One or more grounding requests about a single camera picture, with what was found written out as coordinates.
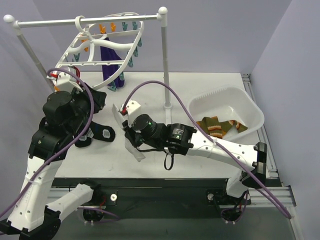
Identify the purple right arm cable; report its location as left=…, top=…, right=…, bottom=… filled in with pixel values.
left=121, top=81, right=293, bottom=220

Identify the olive striped sock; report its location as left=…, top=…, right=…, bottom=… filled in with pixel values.
left=196, top=116, right=223, bottom=139
left=220, top=120, right=248, bottom=137

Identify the white drying rack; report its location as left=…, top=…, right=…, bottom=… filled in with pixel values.
left=3, top=5, right=174, bottom=126

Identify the teal clothespin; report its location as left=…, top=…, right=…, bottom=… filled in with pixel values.
left=107, top=85, right=117, bottom=92

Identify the red santa sock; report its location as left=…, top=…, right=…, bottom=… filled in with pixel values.
left=69, top=66, right=80, bottom=78

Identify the white round sock hanger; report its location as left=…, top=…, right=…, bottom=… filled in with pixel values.
left=56, top=12, right=144, bottom=90

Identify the purple sock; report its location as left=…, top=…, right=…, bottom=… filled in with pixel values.
left=100, top=46, right=125, bottom=89

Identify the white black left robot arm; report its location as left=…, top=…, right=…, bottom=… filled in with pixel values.
left=0, top=88, right=107, bottom=240

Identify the black blue patterned sock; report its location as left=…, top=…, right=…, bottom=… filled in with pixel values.
left=74, top=121, right=116, bottom=148

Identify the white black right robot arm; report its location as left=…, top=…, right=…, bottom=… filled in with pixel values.
left=121, top=114, right=267, bottom=204

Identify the white plastic basket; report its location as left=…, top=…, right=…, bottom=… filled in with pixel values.
left=187, top=85, right=265, bottom=143

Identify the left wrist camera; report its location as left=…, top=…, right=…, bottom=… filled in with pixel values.
left=46, top=71, right=83, bottom=93

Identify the white sock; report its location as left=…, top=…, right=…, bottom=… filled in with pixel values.
left=112, top=104, right=146, bottom=162

